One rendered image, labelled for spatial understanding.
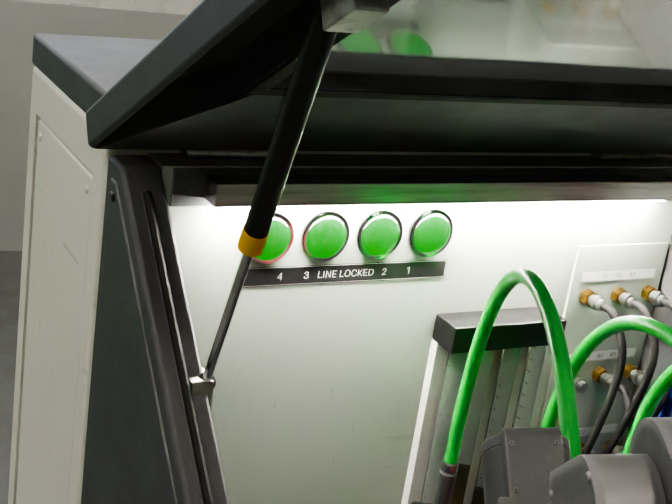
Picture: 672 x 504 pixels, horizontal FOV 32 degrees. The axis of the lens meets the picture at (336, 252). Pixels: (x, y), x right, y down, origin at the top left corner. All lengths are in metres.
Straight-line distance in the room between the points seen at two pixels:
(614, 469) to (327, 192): 0.82
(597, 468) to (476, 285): 0.97
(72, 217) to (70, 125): 0.09
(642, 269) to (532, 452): 0.67
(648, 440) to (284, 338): 0.88
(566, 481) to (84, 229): 0.86
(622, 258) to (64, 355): 0.62
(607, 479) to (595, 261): 1.06
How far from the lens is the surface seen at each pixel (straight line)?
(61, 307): 1.23
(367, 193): 1.11
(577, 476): 0.30
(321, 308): 1.17
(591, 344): 1.15
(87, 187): 1.13
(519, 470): 0.73
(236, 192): 1.05
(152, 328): 0.97
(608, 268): 1.35
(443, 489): 1.24
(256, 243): 0.84
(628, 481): 0.29
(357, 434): 1.26
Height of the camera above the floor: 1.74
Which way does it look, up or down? 19 degrees down
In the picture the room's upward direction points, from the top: 9 degrees clockwise
